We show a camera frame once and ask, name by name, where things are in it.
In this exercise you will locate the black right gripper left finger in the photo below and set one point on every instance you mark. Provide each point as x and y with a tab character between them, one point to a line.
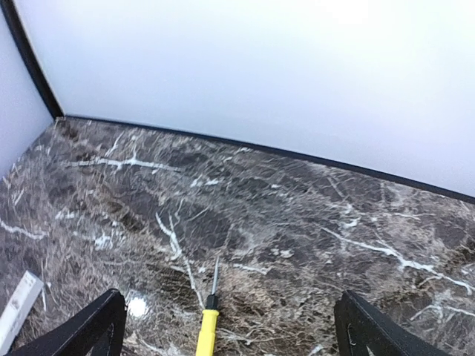
98	329

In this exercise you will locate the yellow pry tool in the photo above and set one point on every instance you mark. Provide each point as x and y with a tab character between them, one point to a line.
207	334

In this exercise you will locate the black frame post left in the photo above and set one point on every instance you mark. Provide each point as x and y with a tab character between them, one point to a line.
17	31

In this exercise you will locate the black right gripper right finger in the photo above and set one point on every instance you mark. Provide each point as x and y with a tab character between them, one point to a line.
361	329

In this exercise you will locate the white remote control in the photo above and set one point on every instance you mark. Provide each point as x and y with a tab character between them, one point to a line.
18	308

